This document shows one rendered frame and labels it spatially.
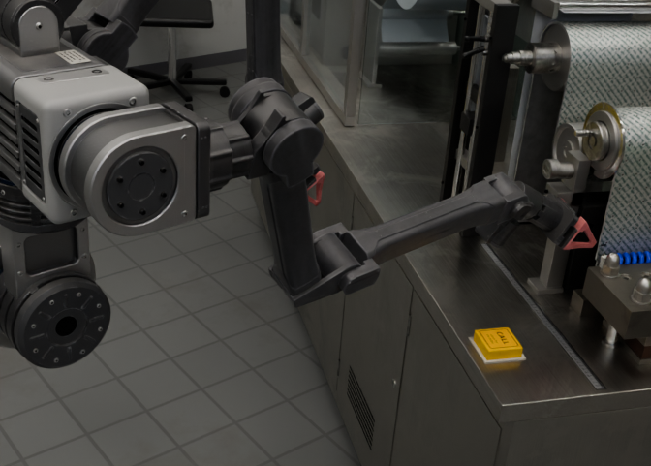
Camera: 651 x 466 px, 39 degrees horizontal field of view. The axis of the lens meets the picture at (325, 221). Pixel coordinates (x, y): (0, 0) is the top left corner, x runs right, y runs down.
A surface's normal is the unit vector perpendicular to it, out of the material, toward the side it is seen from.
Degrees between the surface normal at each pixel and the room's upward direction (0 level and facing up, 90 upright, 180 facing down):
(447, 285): 0
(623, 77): 92
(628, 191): 90
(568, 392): 0
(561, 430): 90
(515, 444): 90
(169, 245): 0
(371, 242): 20
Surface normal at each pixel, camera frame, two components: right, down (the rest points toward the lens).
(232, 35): 0.62, 0.40
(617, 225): 0.24, 0.46
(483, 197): 0.20, -0.69
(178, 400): 0.07, -0.89
